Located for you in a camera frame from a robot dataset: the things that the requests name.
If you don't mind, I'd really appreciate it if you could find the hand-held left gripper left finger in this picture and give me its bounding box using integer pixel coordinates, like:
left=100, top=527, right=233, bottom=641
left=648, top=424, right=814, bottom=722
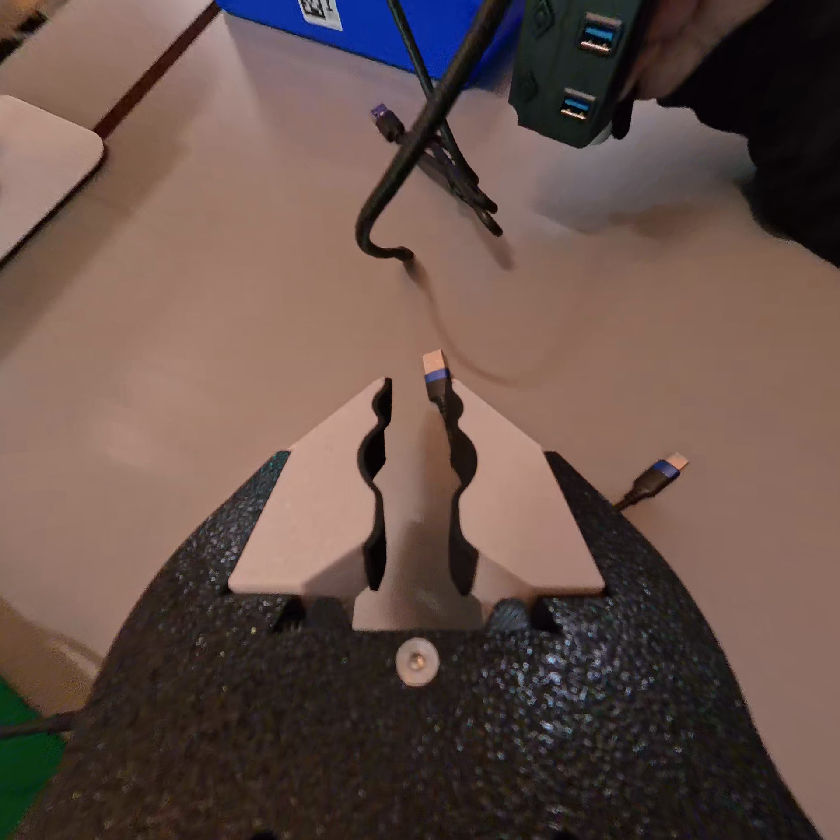
left=227, top=376, right=393, bottom=599

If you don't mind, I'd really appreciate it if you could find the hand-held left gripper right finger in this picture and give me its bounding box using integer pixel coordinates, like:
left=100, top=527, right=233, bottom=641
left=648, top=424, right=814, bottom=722
left=445, top=379, right=606, bottom=613

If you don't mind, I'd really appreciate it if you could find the black usb hub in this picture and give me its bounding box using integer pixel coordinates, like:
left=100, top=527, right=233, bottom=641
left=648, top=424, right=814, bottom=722
left=508, top=0, right=652, bottom=150

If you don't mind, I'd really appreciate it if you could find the black usb cable blue collar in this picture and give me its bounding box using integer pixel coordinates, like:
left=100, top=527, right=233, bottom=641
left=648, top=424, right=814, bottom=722
left=421, top=350, right=463, bottom=473
left=613, top=453, right=690, bottom=513

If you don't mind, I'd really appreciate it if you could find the thick black hub cable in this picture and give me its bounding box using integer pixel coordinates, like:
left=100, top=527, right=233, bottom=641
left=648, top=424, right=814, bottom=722
left=355, top=0, right=513, bottom=263

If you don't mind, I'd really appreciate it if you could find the person's right forearm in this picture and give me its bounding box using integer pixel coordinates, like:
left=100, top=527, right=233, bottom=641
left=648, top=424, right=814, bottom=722
left=656, top=0, right=840, bottom=266

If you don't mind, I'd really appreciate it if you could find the person's right hand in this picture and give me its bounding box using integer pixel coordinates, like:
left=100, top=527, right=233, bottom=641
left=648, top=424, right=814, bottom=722
left=640, top=0, right=770, bottom=101

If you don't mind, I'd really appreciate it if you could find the blue box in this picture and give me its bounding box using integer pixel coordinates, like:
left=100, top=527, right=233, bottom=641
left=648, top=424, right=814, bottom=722
left=217, top=0, right=526, bottom=89

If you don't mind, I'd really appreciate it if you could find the document stand with white base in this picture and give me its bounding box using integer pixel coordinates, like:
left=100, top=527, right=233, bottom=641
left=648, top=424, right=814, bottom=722
left=0, top=95, right=106, bottom=263

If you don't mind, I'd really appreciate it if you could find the black cable with purple plug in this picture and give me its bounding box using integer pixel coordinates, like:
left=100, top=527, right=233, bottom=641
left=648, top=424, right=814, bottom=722
left=371, top=0, right=505, bottom=237

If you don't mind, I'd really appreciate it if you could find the thin black cable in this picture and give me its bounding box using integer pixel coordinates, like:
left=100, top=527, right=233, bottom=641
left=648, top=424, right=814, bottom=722
left=0, top=712, right=80, bottom=739

